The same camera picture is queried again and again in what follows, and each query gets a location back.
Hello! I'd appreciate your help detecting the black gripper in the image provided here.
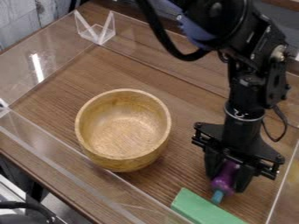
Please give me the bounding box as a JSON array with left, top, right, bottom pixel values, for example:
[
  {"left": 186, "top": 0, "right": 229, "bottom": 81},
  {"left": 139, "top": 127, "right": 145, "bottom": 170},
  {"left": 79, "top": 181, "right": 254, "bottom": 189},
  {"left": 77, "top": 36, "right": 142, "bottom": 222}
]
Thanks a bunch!
[{"left": 191, "top": 116, "right": 286, "bottom": 193}]

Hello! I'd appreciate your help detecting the purple toy eggplant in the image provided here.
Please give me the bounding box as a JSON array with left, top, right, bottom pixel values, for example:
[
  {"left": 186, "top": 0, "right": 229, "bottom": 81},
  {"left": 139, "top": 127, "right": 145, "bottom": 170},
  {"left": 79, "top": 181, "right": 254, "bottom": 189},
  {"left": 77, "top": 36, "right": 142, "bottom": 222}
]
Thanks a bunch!
[{"left": 211, "top": 161, "right": 239, "bottom": 205}]

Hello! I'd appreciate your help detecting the clear acrylic corner bracket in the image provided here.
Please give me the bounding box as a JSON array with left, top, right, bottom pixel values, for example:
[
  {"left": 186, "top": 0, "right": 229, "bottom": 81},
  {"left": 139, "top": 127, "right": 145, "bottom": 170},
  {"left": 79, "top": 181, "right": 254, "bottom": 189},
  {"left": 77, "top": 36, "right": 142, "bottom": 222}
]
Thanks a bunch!
[{"left": 74, "top": 10, "right": 117, "bottom": 46}]

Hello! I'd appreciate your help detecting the clear acrylic tray wall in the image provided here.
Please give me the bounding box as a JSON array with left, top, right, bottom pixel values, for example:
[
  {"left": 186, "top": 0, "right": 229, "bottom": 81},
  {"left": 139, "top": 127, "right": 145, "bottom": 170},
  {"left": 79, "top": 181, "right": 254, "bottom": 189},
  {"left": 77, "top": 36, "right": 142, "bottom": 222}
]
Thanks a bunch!
[{"left": 0, "top": 8, "right": 299, "bottom": 224}]

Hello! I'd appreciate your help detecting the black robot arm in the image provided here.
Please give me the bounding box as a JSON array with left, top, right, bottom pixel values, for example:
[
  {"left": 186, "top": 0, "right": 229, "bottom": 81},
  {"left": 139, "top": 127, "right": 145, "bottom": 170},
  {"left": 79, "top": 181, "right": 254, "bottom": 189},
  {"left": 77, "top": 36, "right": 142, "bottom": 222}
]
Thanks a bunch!
[{"left": 135, "top": 0, "right": 290, "bottom": 193}]

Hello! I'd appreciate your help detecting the green foam block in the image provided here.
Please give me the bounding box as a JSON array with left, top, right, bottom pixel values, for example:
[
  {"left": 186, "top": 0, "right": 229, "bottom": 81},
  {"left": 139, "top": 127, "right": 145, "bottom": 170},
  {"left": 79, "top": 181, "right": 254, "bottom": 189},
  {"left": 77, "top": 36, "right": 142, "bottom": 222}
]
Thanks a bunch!
[{"left": 171, "top": 188, "right": 247, "bottom": 224}]

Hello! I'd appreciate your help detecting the black cable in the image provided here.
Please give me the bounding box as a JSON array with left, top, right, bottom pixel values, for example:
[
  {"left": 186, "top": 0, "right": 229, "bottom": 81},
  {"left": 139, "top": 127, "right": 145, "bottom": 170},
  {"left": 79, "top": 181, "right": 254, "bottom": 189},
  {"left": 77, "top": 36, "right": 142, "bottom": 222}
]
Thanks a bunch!
[{"left": 0, "top": 200, "right": 58, "bottom": 224}]

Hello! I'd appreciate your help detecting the brown wooden bowl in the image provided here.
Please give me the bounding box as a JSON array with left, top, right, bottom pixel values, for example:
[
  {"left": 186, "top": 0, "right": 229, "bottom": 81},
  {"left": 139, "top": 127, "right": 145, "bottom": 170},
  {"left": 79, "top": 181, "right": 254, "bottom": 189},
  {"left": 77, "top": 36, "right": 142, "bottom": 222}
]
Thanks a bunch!
[{"left": 75, "top": 88, "right": 173, "bottom": 172}]

